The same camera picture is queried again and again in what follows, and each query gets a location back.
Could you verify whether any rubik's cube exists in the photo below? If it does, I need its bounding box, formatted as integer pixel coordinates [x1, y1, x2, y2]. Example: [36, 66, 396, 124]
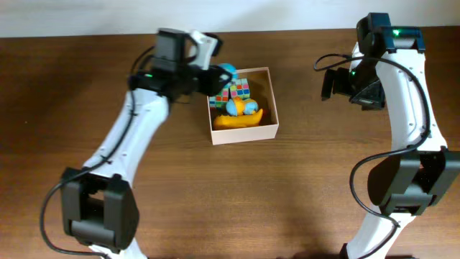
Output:
[229, 78, 250, 99]
[208, 88, 230, 109]

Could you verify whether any orange blue duck toy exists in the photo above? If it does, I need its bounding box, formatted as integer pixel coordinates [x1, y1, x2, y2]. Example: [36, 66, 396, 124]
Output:
[225, 97, 259, 117]

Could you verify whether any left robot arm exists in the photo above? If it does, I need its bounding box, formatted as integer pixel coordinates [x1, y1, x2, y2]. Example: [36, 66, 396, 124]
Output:
[57, 28, 231, 258]

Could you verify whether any cardboard box container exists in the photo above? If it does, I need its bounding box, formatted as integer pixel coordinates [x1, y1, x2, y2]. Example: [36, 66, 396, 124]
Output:
[208, 67, 279, 145]

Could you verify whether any blue ball robot toy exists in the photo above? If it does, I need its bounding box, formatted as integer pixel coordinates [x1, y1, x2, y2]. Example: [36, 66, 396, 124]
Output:
[218, 63, 238, 80]

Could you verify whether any orange dinosaur toy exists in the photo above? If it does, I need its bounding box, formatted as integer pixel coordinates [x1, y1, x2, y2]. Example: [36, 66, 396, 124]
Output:
[213, 109, 263, 130]

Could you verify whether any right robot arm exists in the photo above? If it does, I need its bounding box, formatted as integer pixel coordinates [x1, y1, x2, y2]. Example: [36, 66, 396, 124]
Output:
[321, 12, 459, 258]

